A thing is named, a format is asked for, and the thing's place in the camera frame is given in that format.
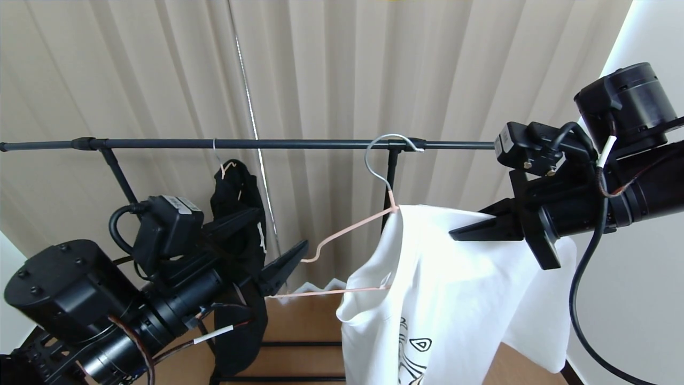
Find black shorts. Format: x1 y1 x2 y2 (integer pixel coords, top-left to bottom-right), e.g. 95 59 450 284
209 159 269 376

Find white garment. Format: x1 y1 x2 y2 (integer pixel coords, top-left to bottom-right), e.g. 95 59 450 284
336 204 578 385

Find black cable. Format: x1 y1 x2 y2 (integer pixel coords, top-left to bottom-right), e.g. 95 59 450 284
550 122 660 385
108 202 153 281

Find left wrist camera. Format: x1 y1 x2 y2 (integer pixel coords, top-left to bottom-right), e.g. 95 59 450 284
131 195 205 279

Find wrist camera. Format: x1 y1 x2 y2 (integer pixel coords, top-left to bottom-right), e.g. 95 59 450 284
494 122 598 185
131 195 205 279

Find black clothes rack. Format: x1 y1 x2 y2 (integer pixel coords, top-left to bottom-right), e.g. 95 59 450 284
0 137 498 385

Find beige curtain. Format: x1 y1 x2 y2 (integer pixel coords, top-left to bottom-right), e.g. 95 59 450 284
0 0 634 294

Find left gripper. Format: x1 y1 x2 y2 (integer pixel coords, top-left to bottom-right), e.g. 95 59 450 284
136 207 310 356

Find pink clothes hanger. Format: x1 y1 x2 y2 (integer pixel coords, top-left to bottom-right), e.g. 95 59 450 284
212 139 244 201
266 134 426 299

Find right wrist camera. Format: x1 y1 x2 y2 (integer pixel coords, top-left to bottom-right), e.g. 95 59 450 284
494 122 598 185

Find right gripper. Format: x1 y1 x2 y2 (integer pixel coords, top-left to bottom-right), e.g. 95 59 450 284
509 170 620 271

